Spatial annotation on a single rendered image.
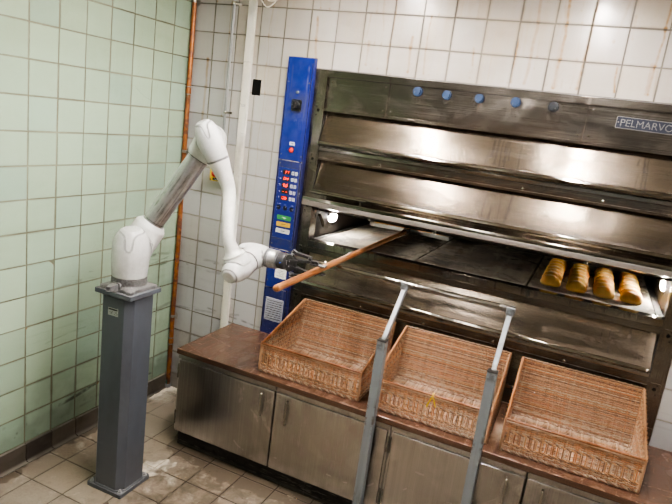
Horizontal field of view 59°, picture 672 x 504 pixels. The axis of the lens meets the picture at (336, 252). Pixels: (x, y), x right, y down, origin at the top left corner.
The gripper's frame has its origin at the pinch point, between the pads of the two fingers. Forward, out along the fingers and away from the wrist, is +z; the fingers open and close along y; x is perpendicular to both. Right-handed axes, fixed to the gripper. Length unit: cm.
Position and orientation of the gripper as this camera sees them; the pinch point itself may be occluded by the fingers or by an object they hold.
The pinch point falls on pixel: (318, 269)
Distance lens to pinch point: 266.3
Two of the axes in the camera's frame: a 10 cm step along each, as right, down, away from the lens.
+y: -1.3, 9.7, 2.2
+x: -4.0, 1.6, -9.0
